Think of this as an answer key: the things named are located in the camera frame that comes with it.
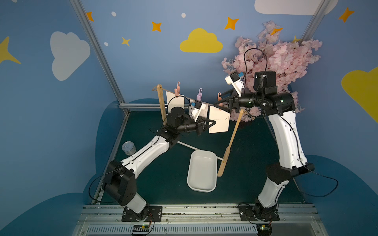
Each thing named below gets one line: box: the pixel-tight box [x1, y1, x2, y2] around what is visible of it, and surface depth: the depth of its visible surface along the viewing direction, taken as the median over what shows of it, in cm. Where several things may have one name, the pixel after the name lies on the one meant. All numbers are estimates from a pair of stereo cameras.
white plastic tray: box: [187, 149, 218, 193], surface depth 90 cm
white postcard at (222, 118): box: [208, 106, 231, 134], surface depth 69 cm
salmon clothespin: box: [217, 91, 223, 107], surface depth 64 cm
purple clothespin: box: [196, 87, 203, 102], surface depth 66 cm
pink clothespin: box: [174, 81, 181, 99], surface depth 69 cm
